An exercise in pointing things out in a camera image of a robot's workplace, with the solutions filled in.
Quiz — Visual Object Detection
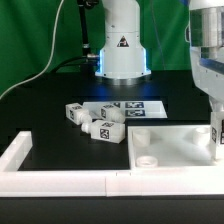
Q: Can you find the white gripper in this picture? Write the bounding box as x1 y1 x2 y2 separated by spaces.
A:
190 47 224 112

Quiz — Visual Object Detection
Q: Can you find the white square tabletop part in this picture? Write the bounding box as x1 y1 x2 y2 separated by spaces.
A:
128 125 220 170

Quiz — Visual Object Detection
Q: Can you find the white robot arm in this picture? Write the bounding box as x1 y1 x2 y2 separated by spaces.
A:
96 0 224 113

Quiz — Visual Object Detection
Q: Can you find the black cable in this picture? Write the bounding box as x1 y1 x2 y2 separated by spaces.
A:
49 55 100 74

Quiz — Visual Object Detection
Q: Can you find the white cable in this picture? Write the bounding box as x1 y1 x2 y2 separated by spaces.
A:
0 0 66 100

